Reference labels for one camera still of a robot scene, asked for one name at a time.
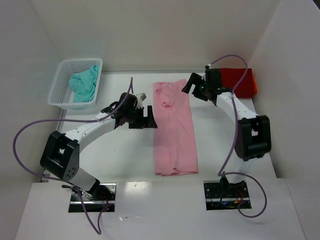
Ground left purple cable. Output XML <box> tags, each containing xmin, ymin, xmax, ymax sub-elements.
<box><xmin>12</xmin><ymin>76</ymin><xmax>135</xmax><ymax>235</ymax></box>

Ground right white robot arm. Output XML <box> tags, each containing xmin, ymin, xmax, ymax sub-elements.
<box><xmin>182</xmin><ymin>66</ymin><xmax>272</xmax><ymax>193</ymax></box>

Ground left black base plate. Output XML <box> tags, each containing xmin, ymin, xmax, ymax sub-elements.
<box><xmin>68</xmin><ymin>183</ymin><xmax>117</xmax><ymax>213</ymax></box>

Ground pink polo shirt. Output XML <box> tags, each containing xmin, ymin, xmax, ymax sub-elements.
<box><xmin>153</xmin><ymin>79</ymin><xmax>199</xmax><ymax>177</ymax></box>

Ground white cable chain segment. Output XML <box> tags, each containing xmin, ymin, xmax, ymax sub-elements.
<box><xmin>40</xmin><ymin>169</ymin><xmax>51</xmax><ymax>183</ymax></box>

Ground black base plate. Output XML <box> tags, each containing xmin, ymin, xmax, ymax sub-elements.
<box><xmin>203</xmin><ymin>179</ymin><xmax>252</xmax><ymax>211</ymax></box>
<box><xmin>68</xmin><ymin>183</ymin><xmax>117</xmax><ymax>213</ymax></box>

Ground teal t shirt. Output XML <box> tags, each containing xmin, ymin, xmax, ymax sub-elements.
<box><xmin>68</xmin><ymin>65</ymin><xmax>100</xmax><ymax>103</ymax></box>

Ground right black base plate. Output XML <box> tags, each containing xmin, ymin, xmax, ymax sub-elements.
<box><xmin>203</xmin><ymin>179</ymin><xmax>252</xmax><ymax>211</ymax></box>

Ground white plastic basket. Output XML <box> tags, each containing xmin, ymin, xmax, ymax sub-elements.
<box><xmin>47</xmin><ymin>58</ymin><xmax>103</xmax><ymax>110</ymax></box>

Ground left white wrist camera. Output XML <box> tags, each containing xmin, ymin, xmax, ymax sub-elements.
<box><xmin>135</xmin><ymin>92</ymin><xmax>147</xmax><ymax>105</ymax></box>

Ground red folded t shirt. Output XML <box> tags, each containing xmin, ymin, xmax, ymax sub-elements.
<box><xmin>220</xmin><ymin>68</ymin><xmax>258</xmax><ymax>99</ymax></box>

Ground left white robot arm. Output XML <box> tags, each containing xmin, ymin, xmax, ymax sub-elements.
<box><xmin>40</xmin><ymin>92</ymin><xmax>158</xmax><ymax>198</ymax></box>

